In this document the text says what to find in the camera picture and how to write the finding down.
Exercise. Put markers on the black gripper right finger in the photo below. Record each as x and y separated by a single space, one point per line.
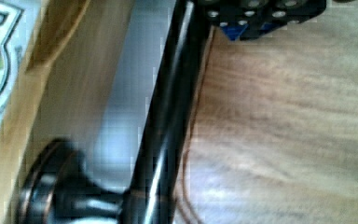
276 14

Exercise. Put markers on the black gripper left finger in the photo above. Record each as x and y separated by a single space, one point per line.
228 15

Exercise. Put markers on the light wooden drawer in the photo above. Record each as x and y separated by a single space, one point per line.
62 87

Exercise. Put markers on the black metal drawer handle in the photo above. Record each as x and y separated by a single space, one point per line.
57 188

